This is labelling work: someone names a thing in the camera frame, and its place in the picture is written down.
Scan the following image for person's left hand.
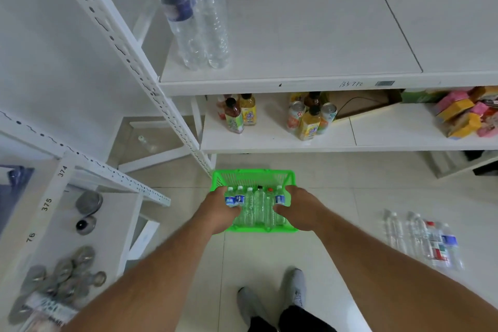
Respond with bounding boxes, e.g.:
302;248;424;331
197;186;243;235

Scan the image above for person's right hand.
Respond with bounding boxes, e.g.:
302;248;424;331
273;185;332;232

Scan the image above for green plastic basket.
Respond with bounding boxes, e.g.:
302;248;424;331
210;169;299;233

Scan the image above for person's right forearm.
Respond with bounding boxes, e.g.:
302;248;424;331
311;211;498;332

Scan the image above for person's left forearm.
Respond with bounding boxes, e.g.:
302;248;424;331
62;214;219;332

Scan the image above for cluster of small clear bottles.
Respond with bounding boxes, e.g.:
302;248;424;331
224;185;287;228

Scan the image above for person's grey right shoe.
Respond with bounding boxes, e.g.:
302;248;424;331
280;268;307;310

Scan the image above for person's grey shoe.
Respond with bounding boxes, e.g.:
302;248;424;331
237;286;270;329
280;268;307;310

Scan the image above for yellow juice bottle black cap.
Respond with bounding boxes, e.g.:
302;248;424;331
297;105;322;141

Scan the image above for orange and white drink can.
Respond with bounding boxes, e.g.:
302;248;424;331
287;101;307;134

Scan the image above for person's grey left shoe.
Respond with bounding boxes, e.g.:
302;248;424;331
237;286;270;329

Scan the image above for dark tea bottle green label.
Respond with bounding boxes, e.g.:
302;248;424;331
224;98;245;135

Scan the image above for yellow label juice bottle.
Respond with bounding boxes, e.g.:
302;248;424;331
239;93;257;126

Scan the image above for green and silver drink can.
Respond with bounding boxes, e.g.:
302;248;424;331
317;102;338;135

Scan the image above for red label drink bottle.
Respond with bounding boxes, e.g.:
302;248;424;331
216;95;229;121

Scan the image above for person's black trousers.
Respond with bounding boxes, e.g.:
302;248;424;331
248;305;338;332

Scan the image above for small clear empty bottle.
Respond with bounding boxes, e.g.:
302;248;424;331
137;135;157;154

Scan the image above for dark brown drink bottle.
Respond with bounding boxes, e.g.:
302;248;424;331
303;92;322;110

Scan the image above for flat brown cardboard box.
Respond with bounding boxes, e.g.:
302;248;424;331
331;89;403;123

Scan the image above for row of clear plastic bottles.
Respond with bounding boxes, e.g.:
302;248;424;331
382;209;465;271

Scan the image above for silver round metal lid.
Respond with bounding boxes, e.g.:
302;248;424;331
75;190;104;215

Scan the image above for silver round metal jar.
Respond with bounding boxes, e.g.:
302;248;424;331
75;215;97;236

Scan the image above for large white metal shelving rack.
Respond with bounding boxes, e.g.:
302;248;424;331
47;0;498;180

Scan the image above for white shelving rack with numbers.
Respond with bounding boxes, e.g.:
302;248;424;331
0;110;172;297

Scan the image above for green carton box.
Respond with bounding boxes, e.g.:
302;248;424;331
401;89;448;104

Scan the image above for heap of silver metal cans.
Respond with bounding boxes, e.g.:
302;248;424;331
8;245;108;325

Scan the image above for white cap clear bottle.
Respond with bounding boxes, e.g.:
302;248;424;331
189;0;231;70

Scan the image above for pile of pink yellow boxes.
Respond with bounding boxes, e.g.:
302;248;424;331
433;86;498;139

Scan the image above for white labelled packet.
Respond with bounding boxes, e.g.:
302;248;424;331
19;291;80;332

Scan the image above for green cap water bottle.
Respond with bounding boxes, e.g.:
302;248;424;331
156;0;208;70

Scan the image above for blue fabric bag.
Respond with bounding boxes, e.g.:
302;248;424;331
0;165;35;236

